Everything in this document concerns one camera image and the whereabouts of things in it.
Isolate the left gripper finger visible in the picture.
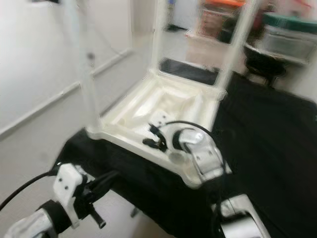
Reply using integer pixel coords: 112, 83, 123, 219
90, 171, 120, 195

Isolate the white plastic table top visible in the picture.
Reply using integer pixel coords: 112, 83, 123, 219
87, 69, 229, 190

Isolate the beige cloth covered table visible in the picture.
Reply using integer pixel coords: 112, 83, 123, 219
185, 31, 229, 67

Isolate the black tablecloth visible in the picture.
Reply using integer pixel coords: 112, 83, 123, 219
57, 59, 317, 238

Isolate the small dark floor item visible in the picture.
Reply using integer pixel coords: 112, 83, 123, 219
166, 23, 185, 32

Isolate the black stool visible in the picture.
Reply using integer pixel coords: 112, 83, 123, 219
250, 67, 285, 87

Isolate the red printed box orange lid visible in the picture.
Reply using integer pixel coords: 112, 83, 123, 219
200, 0, 246, 41

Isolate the black wok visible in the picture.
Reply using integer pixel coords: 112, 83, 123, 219
245, 46, 287, 72

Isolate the clear storage box green lid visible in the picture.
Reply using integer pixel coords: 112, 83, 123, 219
259, 14, 317, 63

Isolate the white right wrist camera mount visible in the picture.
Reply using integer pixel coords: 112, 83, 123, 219
151, 112, 185, 150

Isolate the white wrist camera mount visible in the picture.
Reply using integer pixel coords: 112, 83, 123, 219
151, 112, 185, 150
53, 164, 88, 230

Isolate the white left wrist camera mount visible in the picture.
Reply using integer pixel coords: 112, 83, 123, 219
53, 164, 88, 230

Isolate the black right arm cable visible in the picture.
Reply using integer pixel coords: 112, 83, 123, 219
164, 120, 228, 219

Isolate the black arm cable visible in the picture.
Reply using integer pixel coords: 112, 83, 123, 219
164, 120, 228, 219
0, 166, 64, 210

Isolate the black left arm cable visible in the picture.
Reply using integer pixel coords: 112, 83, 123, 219
0, 166, 64, 210

